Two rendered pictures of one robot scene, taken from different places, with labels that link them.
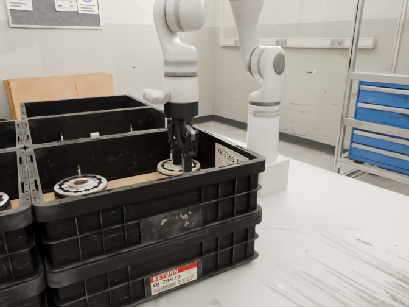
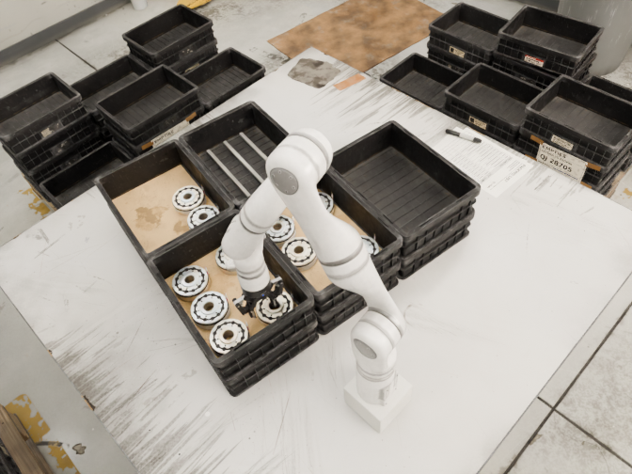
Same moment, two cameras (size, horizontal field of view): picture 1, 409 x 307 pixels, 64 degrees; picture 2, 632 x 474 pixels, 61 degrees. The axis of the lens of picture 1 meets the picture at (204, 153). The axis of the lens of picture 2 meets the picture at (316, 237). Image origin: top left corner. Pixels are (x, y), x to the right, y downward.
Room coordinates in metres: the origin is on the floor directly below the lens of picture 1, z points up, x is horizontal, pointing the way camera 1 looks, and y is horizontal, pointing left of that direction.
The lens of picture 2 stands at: (0.84, -0.69, 2.11)
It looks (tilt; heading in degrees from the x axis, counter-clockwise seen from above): 52 degrees down; 89
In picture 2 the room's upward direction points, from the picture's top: 7 degrees counter-clockwise
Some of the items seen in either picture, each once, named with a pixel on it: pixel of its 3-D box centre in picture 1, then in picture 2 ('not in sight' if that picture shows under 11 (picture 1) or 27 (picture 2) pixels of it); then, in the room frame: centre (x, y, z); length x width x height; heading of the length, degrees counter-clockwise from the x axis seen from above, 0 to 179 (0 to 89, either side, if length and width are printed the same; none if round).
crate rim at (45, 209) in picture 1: (142, 158); (228, 280); (0.61, 0.12, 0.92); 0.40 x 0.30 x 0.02; 119
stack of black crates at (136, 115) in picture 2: not in sight; (161, 132); (0.19, 1.45, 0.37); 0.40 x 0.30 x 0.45; 38
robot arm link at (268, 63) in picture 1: (265, 77); (376, 342); (0.96, -0.17, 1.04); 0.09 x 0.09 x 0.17; 44
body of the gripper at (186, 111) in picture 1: (181, 118); (257, 287); (0.70, 0.05, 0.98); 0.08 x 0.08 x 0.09
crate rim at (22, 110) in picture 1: (85, 107); (398, 176); (1.14, 0.42, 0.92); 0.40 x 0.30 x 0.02; 119
